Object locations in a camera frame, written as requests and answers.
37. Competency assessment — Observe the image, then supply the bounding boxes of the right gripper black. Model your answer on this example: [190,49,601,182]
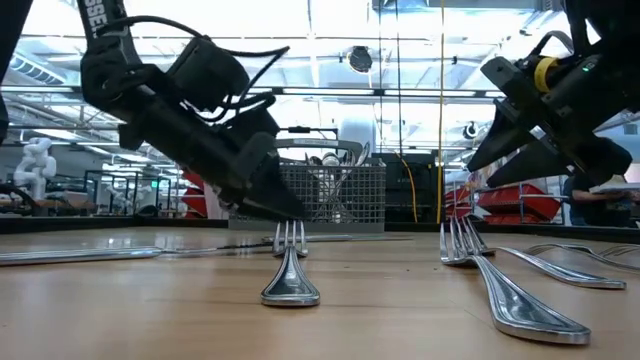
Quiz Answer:
[466,43,640,189]

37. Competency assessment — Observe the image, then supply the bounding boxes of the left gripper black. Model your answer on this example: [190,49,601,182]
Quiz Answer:
[118,94,307,222]

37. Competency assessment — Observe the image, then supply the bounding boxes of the silver fork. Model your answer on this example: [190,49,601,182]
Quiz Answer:
[524,242,640,274]
[438,219,593,346]
[259,219,321,307]
[597,244,640,257]
[451,214,628,291]

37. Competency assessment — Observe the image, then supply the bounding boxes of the grey plastic silverware basket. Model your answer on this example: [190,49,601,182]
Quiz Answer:
[227,138,387,234]

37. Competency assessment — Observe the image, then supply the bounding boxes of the red bin shelf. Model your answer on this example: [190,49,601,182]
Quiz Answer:
[444,183,564,226]

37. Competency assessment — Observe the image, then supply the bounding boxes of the metal rack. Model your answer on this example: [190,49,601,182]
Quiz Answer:
[514,182,571,226]

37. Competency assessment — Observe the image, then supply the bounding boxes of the red storage bins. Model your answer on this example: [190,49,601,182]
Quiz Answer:
[180,172,209,220]

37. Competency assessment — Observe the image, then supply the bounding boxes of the person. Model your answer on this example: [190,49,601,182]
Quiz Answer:
[563,172,640,227]

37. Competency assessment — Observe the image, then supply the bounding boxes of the black power box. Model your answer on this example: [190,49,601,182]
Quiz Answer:
[383,152,442,225]

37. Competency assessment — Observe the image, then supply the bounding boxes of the white column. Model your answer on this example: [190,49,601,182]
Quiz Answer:
[338,113,377,154]

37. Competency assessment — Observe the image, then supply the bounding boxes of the long ceiling light strip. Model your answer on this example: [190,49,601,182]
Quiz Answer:
[0,85,506,100]

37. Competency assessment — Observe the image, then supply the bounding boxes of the white flat board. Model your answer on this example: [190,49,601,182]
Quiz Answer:
[591,181,640,196]

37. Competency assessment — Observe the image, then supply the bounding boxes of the hanging yellow cable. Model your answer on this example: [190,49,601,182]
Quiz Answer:
[435,0,446,225]

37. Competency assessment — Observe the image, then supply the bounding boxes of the yellow cable tag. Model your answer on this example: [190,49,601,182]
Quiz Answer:
[533,55,559,95]

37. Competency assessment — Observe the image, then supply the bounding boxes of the curved yellow cable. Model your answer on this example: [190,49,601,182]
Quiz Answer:
[398,157,420,225]

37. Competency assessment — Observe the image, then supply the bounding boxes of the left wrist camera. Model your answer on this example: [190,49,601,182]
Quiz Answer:
[167,35,251,114]

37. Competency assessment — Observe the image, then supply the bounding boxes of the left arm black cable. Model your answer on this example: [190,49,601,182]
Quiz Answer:
[94,14,292,125]

